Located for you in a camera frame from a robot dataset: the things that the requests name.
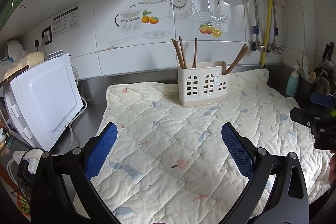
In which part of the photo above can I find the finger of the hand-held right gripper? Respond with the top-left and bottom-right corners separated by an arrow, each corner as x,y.
311,92 -> 336,110
290,107 -> 320,127

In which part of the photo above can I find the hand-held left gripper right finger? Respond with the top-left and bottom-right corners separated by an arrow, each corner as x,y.
221,122 -> 310,224

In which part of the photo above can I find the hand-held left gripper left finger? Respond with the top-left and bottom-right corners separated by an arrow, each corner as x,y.
30,122 -> 119,224

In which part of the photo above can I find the cream plastic utensil holder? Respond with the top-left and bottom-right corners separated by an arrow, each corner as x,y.
177,61 -> 228,108

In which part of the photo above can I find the brown wooden chopstick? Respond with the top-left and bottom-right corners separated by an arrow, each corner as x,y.
171,38 -> 185,69
224,43 -> 247,74
226,46 -> 249,75
178,35 -> 188,69
192,38 -> 198,69

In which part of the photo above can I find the person's right hand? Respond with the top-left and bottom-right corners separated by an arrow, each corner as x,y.
329,151 -> 336,185

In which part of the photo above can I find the dark cooking pan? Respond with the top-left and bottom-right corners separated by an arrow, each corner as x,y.
314,67 -> 333,95

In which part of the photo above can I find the black utensil cup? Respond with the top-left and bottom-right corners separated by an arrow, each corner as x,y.
298,74 -> 317,99

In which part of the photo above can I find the teal pump bottle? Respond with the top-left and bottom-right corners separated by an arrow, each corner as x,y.
285,64 -> 300,97

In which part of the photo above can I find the white plastic spatula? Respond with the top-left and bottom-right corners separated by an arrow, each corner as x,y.
302,56 -> 311,82

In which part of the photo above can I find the quilted printed mat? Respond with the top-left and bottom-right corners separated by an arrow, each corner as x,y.
73,68 -> 333,224

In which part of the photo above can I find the metal water valve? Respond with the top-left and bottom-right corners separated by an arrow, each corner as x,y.
268,44 -> 283,55

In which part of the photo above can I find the white power strip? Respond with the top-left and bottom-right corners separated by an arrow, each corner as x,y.
13,149 -> 45,174

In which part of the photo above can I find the white microwave oven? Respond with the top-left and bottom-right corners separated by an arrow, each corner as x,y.
3,53 -> 85,150

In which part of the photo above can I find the plate of food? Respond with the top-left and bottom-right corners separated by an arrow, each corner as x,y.
16,195 -> 32,216

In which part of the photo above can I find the yellowish food bag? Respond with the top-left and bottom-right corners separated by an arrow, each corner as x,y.
22,52 -> 45,67

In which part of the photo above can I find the dark wooden stick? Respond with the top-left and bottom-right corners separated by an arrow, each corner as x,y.
0,64 -> 30,87

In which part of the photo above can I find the clear food bag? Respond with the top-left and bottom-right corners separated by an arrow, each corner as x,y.
0,61 -> 25,83

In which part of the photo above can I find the white kettle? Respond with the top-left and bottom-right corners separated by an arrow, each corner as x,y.
5,39 -> 27,62

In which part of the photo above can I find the black handled kitchen knife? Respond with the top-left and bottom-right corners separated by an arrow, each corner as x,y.
322,42 -> 334,69

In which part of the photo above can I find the metal valve with red handle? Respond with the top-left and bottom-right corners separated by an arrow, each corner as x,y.
249,40 -> 266,53

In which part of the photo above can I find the short braided metal hose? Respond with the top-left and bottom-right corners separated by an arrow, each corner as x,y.
271,0 -> 279,46

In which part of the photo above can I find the yellow gas hose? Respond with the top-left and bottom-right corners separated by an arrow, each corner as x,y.
260,0 -> 275,67

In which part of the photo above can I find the black wall socket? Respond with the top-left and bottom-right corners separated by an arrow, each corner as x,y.
42,26 -> 53,45

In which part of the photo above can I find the small wall notice sticker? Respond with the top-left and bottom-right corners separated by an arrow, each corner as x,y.
52,15 -> 62,36

